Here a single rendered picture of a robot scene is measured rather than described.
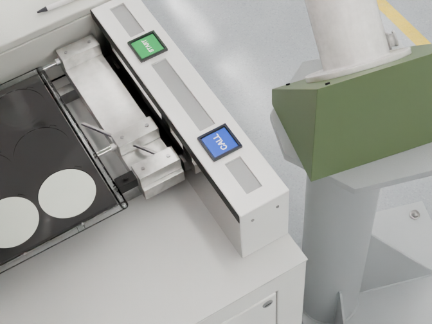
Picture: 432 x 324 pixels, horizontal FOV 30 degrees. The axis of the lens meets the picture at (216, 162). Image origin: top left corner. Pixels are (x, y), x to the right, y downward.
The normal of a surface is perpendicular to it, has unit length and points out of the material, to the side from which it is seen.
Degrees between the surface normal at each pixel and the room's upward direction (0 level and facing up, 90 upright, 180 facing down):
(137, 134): 0
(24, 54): 90
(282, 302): 90
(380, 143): 90
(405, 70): 90
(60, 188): 0
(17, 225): 0
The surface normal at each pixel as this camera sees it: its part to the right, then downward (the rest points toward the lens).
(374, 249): 0.24, 0.79
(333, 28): -0.51, 0.27
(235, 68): -0.06, -0.57
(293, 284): 0.51, 0.69
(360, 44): 0.04, 0.13
